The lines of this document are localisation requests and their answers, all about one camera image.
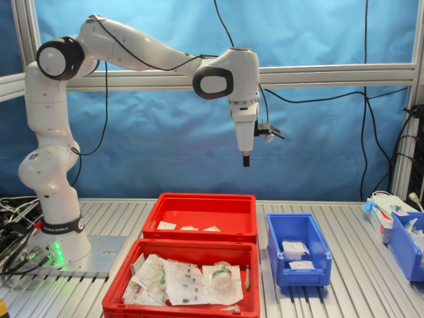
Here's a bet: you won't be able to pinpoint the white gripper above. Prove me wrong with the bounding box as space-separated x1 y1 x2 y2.
234 119 256 168

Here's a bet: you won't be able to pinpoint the white cardboard mask box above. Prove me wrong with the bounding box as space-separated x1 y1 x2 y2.
366 205 398 245

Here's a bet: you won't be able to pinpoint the red plastic crate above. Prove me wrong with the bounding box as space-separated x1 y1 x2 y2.
142 192 258 244
101 237 262 318

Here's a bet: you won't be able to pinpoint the blue backdrop cloth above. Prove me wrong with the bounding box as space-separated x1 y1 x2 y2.
0 0 424 203

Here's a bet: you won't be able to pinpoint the flat printed bandage pack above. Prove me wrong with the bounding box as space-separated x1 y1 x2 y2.
288 260 315 271

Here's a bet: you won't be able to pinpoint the clear pack with green filter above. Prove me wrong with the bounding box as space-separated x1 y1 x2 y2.
201 260 245 305

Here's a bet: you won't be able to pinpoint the clear syringe pack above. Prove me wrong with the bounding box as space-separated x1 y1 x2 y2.
165 288 213 306
164 271 208 292
164 258 203 276

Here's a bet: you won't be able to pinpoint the blue plastic bin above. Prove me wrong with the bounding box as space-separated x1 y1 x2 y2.
266 213 333 288
388 211 424 283

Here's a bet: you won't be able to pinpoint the light blue face masks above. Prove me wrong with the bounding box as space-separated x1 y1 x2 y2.
362 190 410 216

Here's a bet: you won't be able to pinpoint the white printed paper pack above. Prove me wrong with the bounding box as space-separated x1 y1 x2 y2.
131 253 166 286

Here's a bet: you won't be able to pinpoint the white power plug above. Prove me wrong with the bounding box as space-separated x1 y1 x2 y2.
409 192 424 211

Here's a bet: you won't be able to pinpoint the clear tubing pack green tag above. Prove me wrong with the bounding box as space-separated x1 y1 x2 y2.
121 281 168 306

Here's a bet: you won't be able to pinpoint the black equipment rack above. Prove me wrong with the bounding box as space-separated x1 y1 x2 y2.
409 104 424 199

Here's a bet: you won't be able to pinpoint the white packs with green print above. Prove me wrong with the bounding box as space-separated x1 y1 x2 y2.
402 218 424 248

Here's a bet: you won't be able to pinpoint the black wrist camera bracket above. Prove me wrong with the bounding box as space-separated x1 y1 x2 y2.
254 118 286 142

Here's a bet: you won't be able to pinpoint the black cable across backdrop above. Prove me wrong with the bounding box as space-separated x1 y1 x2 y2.
213 0 409 103

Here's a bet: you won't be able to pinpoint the long aluminium frame beam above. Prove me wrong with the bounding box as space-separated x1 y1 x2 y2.
39 62 417 93

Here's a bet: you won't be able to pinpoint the black curved hanging cable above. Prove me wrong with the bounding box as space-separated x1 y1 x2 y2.
365 95 394 199

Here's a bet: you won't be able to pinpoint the black camera cable on arm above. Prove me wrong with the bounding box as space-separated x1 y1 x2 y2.
70 15 270 188

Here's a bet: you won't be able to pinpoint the black cable by rack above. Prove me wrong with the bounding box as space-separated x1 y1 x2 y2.
392 105 424 173

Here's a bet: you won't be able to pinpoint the aluminium frame post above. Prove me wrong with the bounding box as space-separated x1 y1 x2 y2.
390 0 424 201

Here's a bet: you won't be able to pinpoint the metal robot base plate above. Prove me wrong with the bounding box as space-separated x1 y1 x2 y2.
61 234 131 280

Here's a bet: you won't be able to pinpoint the black vertical hanging cable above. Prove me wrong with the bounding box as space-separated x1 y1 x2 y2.
360 0 370 201

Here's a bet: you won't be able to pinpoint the black cable with metal plug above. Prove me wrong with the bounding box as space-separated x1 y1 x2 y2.
0 248 44 278

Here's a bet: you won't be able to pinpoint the white cable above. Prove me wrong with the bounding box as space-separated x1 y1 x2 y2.
0 197 40 215

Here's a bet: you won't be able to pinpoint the short aluminium frame beam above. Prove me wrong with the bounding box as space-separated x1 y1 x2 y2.
0 73 29 102

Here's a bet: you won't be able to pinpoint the aluminium corner post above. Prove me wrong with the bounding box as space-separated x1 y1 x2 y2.
12 0 46 87

